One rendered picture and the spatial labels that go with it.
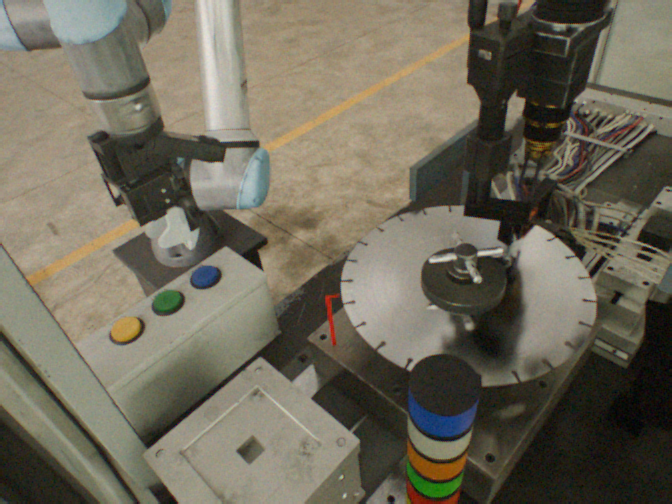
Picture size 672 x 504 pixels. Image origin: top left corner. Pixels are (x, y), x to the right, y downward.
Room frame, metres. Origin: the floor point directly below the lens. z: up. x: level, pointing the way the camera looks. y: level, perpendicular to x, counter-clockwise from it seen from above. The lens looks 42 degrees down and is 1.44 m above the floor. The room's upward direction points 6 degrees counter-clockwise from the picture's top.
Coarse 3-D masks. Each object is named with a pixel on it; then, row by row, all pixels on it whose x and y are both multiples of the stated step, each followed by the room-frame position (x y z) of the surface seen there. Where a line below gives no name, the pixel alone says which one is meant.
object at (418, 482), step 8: (408, 464) 0.17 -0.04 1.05; (408, 472) 0.17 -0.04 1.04; (416, 472) 0.16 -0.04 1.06; (416, 480) 0.16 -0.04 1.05; (424, 480) 0.15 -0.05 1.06; (448, 480) 0.15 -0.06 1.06; (456, 480) 0.15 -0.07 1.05; (416, 488) 0.16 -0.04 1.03; (424, 488) 0.15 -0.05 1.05; (432, 488) 0.15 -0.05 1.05; (440, 488) 0.15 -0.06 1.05; (448, 488) 0.15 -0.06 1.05; (456, 488) 0.16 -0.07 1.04; (432, 496) 0.15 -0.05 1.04; (440, 496) 0.15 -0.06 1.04; (448, 496) 0.15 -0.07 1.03
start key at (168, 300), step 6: (162, 294) 0.54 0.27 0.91; (168, 294) 0.54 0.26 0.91; (174, 294) 0.53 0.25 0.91; (156, 300) 0.53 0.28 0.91; (162, 300) 0.52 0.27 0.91; (168, 300) 0.52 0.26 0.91; (174, 300) 0.52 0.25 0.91; (180, 300) 0.52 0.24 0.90; (156, 306) 0.51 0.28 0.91; (162, 306) 0.51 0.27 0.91; (168, 306) 0.51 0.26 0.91; (174, 306) 0.51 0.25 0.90
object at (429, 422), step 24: (432, 360) 0.19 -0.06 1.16; (456, 360) 0.19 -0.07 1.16; (432, 384) 0.17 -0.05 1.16; (456, 384) 0.17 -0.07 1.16; (480, 384) 0.17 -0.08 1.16; (408, 408) 0.17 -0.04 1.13; (432, 408) 0.16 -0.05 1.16; (456, 408) 0.15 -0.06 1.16; (432, 432) 0.15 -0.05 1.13; (456, 432) 0.15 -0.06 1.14
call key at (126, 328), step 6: (126, 318) 0.50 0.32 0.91; (132, 318) 0.49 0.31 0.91; (114, 324) 0.49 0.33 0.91; (120, 324) 0.48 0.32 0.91; (126, 324) 0.48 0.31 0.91; (132, 324) 0.48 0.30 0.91; (138, 324) 0.48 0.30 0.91; (114, 330) 0.47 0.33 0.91; (120, 330) 0.47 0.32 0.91; (126, 330) 0.47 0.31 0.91; (132, 330) 0.47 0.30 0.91; (138, 330) 0.47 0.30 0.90; (114, 336) 0.46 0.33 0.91; (120, 336) 0.46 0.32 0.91; (126, 336) 0.46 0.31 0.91; (132, 336) 0.46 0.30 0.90
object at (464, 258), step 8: (456, 232) 0.50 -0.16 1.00; (456, 240) 0.48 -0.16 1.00; (456, 248) 0.46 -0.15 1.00; (464, 248) 0.46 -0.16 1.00; (472, 248) 0.46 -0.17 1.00; (488, 248) 0.46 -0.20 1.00; (496, 248) 0.46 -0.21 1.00; (432, 256) 0.46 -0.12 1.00; (440, 256) 0.45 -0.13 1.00; (448, 256) 0.45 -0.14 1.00; (456, 256) 0.45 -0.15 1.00; (464, 256) 0.45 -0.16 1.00; (472, 256) 0.44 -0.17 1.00; (480, 256) 0.45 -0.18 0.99; (456, 264) 0.45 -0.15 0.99; (464, 264) 0.44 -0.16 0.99; (472, 264) 0.43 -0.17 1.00; (464, 272) 0.44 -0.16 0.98; (472, 272) 0.42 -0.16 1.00; (480, 280) 0.41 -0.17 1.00
